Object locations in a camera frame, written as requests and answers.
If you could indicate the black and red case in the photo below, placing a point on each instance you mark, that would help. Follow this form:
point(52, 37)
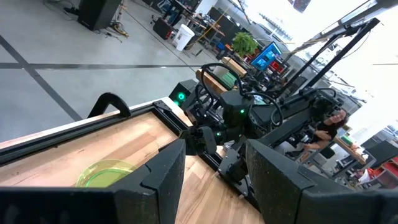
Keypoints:
point(162, 28)

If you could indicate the red storage bin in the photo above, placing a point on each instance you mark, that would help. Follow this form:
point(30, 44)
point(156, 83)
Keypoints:
point(390, 171)

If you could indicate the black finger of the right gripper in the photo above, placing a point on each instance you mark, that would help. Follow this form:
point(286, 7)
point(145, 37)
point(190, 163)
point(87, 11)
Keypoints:
point(191, 135)
point(194, 149)

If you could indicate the wooden workbench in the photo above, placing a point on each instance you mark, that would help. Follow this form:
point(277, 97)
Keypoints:
point(211, 82)

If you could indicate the black gantry beam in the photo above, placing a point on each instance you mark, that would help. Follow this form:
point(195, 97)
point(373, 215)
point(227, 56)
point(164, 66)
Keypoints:
point(342, 51)

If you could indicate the person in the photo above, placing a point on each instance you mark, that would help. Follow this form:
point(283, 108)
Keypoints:
point(326, 132)

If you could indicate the black aluminium table frame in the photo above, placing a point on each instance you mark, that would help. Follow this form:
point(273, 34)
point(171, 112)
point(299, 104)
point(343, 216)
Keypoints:
point(62, 140)

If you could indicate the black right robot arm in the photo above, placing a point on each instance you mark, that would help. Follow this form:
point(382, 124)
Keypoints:
point(236, 109)

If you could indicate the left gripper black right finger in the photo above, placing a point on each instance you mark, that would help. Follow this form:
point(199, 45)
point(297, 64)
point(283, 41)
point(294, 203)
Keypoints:
point(280, 193)

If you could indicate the black curved bracket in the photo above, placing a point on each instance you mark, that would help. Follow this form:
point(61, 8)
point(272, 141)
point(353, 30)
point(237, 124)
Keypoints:
point(109, 99)

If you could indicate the black cabinet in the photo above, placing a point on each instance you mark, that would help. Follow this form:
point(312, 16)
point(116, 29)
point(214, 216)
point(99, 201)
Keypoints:
point(96, 12)

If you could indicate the blue computer monitor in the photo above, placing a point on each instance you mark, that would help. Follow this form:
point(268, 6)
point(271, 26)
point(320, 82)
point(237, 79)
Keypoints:
point(265, 57)

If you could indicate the translucent green plastic plate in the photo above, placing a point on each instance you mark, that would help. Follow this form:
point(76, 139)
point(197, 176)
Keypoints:
point(102, 177)

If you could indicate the black monitor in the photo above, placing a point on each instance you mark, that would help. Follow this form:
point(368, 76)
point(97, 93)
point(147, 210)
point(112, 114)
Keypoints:
point(381, 152)

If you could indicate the wooden desk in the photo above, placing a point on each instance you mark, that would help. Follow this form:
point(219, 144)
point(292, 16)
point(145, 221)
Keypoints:
point(349, 149)

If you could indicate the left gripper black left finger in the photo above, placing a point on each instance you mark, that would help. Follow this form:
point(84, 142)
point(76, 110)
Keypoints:
point(161, 186)

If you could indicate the black box green light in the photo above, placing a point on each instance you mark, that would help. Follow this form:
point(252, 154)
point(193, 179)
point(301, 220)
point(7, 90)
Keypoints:
point(186, 88)

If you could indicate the white bucket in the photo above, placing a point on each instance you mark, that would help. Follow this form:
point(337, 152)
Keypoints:
point(183, 39)

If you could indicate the green leafy plant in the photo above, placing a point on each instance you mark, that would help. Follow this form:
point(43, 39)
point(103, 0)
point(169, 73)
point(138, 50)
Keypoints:
point(244, 43)

